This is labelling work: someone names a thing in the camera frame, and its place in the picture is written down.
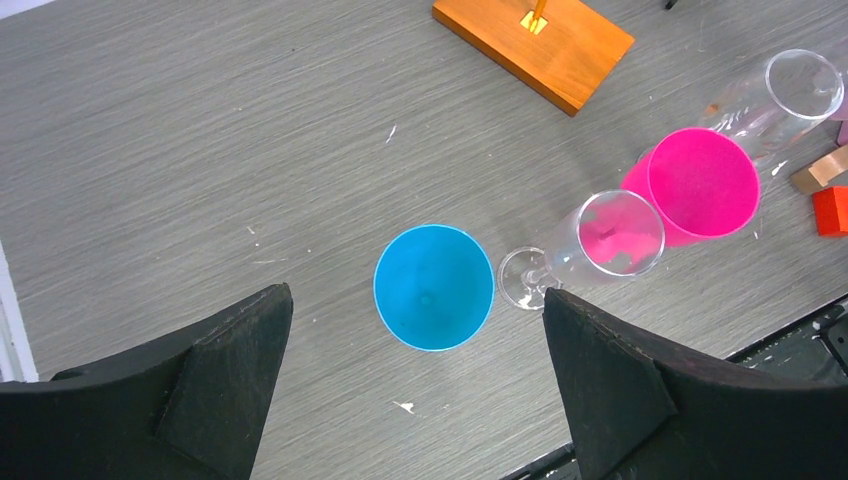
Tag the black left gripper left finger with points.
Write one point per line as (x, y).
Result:
(191, 404)

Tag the pink wine glass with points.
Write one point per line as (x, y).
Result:
(703, 185)

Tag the clear flute glass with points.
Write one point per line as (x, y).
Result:
(615, 235)

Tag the blue wine glass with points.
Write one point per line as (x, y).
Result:
(434, 287)

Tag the small orange block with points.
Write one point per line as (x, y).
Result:
(830, 208)

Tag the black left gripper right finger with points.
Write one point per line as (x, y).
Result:
(662, 417)

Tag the black base bar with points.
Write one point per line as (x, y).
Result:
(762, 371)

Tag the gold wire glass rack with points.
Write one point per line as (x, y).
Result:
(564, 55)

